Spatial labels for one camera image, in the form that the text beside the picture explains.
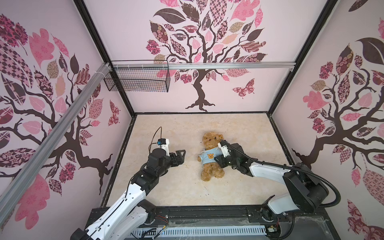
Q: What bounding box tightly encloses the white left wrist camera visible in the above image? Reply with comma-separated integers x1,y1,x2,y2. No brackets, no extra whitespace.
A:
157,138,170,157

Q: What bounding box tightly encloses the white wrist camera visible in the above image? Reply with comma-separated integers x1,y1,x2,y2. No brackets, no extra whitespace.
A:
157,138,170,157
218,140,231,158

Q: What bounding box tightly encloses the black corrugated cable right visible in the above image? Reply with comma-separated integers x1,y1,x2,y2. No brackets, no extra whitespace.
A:
220,139,342,208

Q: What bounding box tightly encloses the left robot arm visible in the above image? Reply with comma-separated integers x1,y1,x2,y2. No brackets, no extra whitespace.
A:
70,148,186,240

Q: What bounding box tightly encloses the black wire basket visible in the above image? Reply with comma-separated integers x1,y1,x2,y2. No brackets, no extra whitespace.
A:
104,60,171,93

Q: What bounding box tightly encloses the aluminium rail left wall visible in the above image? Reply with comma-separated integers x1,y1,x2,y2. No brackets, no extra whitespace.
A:
1,63,112,224

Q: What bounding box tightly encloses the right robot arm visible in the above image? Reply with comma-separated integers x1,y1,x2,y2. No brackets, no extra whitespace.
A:
215,141,329,219

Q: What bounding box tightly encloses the thin black cable left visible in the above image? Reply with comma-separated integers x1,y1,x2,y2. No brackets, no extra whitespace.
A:
148,126,163,154

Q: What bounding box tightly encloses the aluminium rail back wall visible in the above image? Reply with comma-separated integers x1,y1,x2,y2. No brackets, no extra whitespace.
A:
113,61,296,70

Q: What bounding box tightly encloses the aluminium rail wall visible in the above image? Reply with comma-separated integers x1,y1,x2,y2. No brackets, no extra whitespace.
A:
1,63,112,224
113,61,296,70

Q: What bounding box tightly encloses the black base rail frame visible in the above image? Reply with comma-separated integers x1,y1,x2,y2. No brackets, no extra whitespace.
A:
82,205,339,240

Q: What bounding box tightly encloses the white slotted cable duct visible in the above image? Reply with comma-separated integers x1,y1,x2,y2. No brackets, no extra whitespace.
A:
129,226,267,240

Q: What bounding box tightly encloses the light blue bear hoodie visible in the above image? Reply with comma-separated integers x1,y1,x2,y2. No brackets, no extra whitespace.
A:
199,148,223,165

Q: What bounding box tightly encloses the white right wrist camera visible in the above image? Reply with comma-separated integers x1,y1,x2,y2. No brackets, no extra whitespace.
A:
218,140,231,158

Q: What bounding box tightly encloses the brown teddy bear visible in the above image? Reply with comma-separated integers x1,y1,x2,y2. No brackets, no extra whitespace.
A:
197,132,225,182

